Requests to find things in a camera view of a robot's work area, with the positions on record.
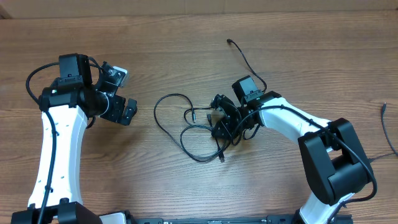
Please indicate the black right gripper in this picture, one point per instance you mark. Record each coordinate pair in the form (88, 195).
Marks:
(224, 127)

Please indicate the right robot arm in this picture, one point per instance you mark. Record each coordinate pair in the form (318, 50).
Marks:
(335, 164)

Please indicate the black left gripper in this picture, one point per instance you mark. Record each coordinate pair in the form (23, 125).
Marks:
(115, 114)

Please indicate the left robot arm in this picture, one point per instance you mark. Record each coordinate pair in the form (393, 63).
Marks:
(83, 92)

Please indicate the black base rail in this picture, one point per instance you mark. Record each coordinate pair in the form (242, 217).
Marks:
(217, 219)

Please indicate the cardboard back wall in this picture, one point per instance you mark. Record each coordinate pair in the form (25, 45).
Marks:
(32, 9)

